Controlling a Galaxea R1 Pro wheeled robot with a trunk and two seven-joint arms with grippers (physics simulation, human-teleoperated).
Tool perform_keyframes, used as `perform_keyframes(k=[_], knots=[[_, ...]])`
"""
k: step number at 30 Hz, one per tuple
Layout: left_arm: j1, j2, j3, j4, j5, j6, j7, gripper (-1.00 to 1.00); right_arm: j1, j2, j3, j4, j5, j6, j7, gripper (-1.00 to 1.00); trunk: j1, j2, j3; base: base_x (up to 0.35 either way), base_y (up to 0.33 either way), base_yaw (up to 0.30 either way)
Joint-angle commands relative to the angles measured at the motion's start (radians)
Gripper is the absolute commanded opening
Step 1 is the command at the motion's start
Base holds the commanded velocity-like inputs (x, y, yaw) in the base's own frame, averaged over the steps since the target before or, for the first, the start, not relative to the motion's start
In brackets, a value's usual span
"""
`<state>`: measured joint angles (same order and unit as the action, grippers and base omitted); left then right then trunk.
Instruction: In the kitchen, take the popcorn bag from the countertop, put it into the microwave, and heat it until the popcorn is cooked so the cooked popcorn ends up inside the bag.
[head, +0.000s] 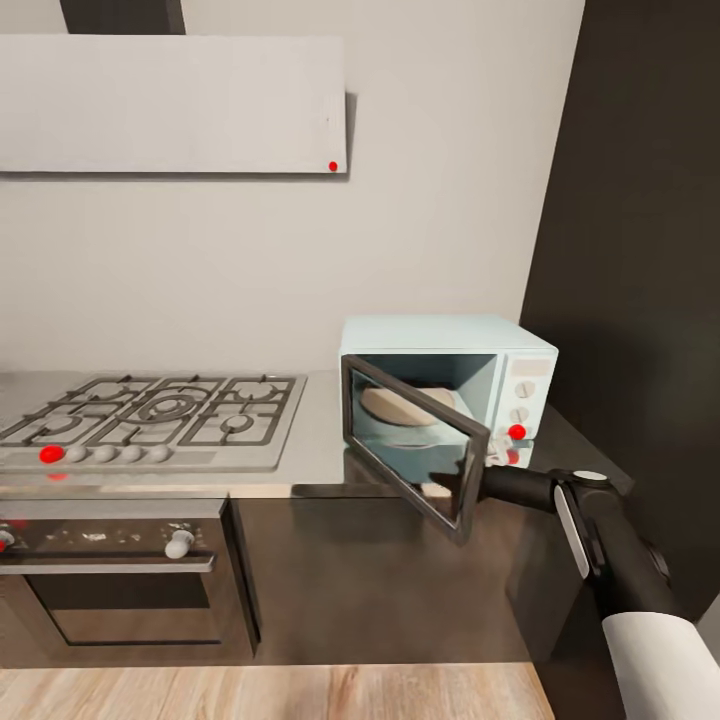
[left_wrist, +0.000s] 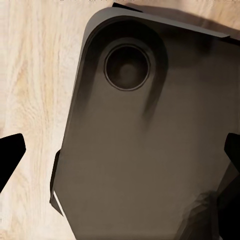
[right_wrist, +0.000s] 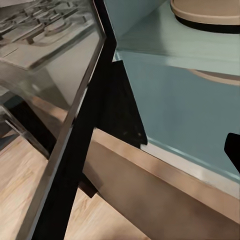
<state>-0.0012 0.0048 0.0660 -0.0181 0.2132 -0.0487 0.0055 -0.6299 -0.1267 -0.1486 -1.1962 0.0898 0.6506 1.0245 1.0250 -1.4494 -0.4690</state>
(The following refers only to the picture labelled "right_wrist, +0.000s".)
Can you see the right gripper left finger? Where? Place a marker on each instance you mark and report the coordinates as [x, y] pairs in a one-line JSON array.
[[12, 150]]

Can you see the microwave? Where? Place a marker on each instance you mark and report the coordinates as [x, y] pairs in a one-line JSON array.
[[55, 60]]

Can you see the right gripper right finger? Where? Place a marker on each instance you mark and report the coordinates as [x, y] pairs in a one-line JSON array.
[[232, 149]]

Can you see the oven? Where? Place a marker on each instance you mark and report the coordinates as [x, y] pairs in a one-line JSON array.
[[86, 186]]

